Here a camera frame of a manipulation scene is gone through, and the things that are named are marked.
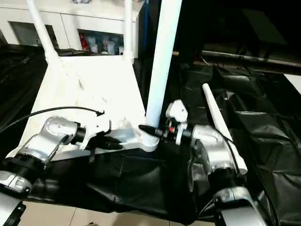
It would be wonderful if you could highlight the red bottle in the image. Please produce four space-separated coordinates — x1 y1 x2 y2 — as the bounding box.
79 33 89 51

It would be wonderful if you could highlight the white cabinet with glass doors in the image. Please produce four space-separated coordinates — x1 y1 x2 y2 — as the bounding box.
0 0 138 58

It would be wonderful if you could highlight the long dark metal rod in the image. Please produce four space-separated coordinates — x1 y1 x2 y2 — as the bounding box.
202 50 301 69

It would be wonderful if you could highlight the white flat board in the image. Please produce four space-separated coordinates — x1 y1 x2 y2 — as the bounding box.
283 73 301 94

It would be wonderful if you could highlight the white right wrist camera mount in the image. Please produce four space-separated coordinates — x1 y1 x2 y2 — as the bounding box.
166 99 189 145

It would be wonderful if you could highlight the white plastic table top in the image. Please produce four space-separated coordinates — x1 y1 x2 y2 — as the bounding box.
20 55 159 163

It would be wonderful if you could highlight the black plastic mat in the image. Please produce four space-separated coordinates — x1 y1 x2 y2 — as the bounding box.
0 44 301 224

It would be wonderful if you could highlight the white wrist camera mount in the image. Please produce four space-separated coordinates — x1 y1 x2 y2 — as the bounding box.
166 99 189 145
79 110 112 151

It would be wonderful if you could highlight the white plastic table leg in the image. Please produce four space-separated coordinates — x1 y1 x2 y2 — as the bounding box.
202 82 248 176
26 0 61 64
124 0 135 62
143 0 183 142

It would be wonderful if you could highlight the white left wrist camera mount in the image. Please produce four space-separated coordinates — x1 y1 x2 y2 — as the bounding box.
79 110 112 151

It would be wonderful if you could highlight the black left wrist camera cable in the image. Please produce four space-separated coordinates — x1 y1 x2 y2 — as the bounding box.
0 106 105 131

